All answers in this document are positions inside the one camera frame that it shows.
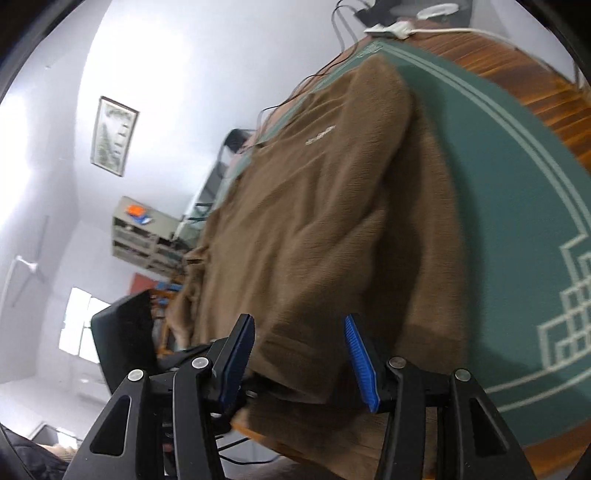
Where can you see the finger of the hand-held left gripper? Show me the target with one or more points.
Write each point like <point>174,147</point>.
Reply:
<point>182,354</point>

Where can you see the white ceiling fan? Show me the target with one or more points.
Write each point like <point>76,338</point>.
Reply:
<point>27,266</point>

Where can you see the orange and blue boxes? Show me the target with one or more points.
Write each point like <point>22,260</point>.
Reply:
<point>138,214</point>

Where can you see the wooden chair with blue seat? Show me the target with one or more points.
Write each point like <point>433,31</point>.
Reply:
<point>161,323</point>

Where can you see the framed wall picture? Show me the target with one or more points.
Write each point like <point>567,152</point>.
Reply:
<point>115,136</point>

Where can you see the white power strip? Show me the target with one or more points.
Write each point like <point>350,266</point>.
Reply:
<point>392,30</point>

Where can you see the black plastic chair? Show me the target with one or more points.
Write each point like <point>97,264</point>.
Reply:
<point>235,136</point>

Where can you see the brown fleece garment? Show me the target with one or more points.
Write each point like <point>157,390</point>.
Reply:
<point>323,230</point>

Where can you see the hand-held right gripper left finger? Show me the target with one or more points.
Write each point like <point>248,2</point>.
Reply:
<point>238,364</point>

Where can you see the white shelf unit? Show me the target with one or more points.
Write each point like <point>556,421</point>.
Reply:
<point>138,240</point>

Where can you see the green table mat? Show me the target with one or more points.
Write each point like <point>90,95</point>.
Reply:
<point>508,207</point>

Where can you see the bright window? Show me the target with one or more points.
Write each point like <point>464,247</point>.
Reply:
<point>76,323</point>

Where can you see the red board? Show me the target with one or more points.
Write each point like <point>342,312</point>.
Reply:
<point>144,282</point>

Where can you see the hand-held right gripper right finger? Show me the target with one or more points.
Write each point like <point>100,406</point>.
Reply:
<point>362,364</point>

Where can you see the person's dark clothing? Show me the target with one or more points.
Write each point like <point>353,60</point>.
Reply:
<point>27,457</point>

